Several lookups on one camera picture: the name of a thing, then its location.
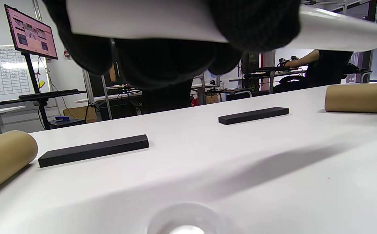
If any whiteboard with grid chart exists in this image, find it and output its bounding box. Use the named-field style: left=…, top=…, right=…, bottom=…
left=0, top=45, right=51, bottom=104

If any person's left hand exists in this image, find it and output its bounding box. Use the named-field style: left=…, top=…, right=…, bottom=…
left=42, top=0, right=302, bottom=90

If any white poster purple lettering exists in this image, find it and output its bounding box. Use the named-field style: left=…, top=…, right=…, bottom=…
left=67, top=0, right=377, bottom=52

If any black bar weight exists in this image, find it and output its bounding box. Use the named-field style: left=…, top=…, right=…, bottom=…
left=218, top=107, right=290, bottom=125
left=38, top=134, right=150, bottom=168

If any brown cardboard box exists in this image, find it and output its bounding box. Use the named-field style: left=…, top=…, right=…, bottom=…
left=63, top=106, right=98, bottom=124

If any white metal pole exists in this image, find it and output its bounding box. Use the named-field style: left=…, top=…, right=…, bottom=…
left=82, top=69, right=96, bottom=108

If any white office desk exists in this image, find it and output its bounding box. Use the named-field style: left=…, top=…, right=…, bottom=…
left=75, top=91, right=143, bottom=104

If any white side table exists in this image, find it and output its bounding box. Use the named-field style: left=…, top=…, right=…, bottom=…
left=0, top=106, right=26, bottom=135

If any pink screen monitor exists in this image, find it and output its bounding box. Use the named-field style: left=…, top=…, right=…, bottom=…
left=4, top=4, right=59, bottom=60

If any black monitor stand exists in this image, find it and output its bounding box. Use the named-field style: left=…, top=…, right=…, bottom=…
left=0, top=54, right=87, bottom=130

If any brown cardboard mailing tube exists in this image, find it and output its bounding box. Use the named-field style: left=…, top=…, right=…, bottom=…
left=325, top=83, right=377, bottom=114
left=0, top=130, right=39, bottom=199

